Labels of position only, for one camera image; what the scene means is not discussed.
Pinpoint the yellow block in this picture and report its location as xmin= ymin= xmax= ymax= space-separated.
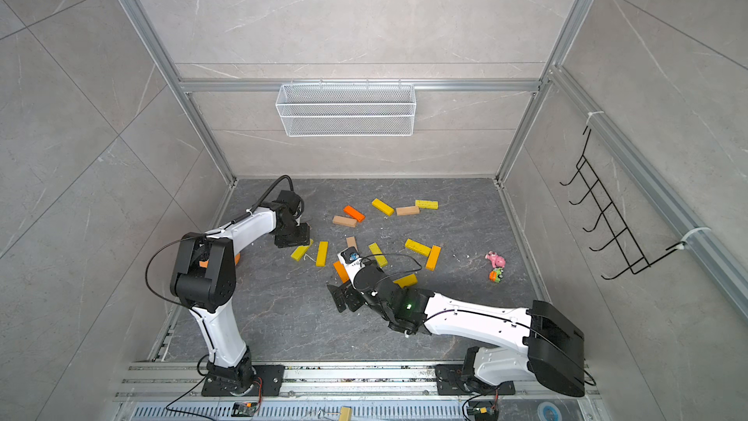
xmin=291 ymin=241 xmax=314 ymax=262
xmin=371 ymin=198 xmax=395 ymax=216
xmin=395 ymin=274 xmax=418 ymax=288
xmin=404 ymin=239 xmax=432 ymax=256
xmin=315 ymin=241 xmax=329 ymax=267

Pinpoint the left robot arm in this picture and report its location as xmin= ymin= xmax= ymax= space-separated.
xmin=144 ymin=175 xmax=311 ymax=396

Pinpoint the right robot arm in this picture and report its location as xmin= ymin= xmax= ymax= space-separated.
xmin=332 ymin=257 xmax=597 ymax=398

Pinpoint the yellow block bottom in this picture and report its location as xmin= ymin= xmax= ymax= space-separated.
xmin=395 ymin=274 xmax=418 ymax=288

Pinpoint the orange block lower centre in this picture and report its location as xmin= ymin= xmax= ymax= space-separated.
xmin=333 ymin=261 xmax=350 ymax=283

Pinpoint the orange block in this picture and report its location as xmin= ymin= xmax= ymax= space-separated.
xmin=344 ymin=206 xmax=365 ymax=222
xmin=333 ymin=261 xmax=350 ymax=283

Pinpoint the yellow-green block centre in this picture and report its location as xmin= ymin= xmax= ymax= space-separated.
xmin=368 ymin=243 xmax=389 ymax=267

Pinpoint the yellow-green block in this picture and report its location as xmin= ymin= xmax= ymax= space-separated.
xmin=415 ymin=200 xmax=439 ymax=210
xmin=368 ymin=243 xmax=389 ymax=267

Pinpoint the orange-yellow block right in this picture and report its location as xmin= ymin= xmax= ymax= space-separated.
xmin=426 ymin=246 xmax=441 ymax=271

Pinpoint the orange block upper centre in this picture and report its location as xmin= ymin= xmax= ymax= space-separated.
xmin=344 ymin=206 xmax=365 ymax=222

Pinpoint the orange plush toy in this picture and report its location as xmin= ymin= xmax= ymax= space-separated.
xmin=199 ymin=253 xmax=241 ymax=268

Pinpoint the yellow block top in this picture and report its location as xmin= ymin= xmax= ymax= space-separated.
xmin=371 ymin=198 xmax=395 ymax=216

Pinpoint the tan block top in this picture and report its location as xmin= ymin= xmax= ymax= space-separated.
xmin=397 ymin=206 xmax=420 ymax=216

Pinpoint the small orange green toy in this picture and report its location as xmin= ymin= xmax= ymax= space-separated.
xmin=489 ymin=268 xmax=504 ymax=283

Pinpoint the pink pig toy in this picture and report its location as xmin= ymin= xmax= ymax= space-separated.
xmin=485 ymin=251 xmax=506 ymax=269

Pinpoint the yellow-green block top right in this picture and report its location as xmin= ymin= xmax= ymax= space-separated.
xmin=415 ymin=200 xmax=439 ymax=210

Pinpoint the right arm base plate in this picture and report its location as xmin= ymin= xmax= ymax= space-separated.
xmin=434 ymin=346 xmax=516 ymax=396

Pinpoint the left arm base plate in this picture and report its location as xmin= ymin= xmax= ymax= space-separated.
xmin=201 ymin=363 xmax=286 ymax=397

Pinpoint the white wire mesh basket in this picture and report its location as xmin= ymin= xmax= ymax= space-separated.
xmin=276 ymin=82 xmax=417 ymax=138

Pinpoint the aluminium rail frame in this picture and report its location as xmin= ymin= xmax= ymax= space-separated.
xmin=113 ymin=362 xmax=609 ymax=420

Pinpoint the black wire hook rack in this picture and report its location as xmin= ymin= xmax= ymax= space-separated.
xmin=559 ymin=127 xmax=691 ymax=282

